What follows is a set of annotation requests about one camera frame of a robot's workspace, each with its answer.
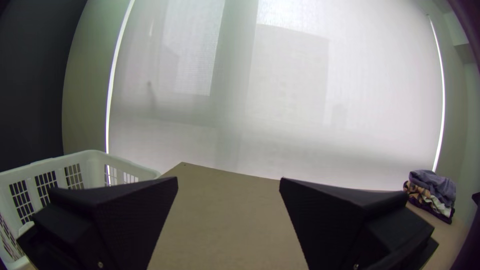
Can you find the pile of folded clothes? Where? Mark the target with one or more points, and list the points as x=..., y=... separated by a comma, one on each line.
x=431, y=183

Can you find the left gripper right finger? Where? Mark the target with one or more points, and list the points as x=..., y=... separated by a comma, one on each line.
x=337, y=225

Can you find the white laundry basket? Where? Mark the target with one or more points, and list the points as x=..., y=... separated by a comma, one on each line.
x=88, y=161

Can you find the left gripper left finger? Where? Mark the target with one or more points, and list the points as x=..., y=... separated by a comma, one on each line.
x=112, y=221

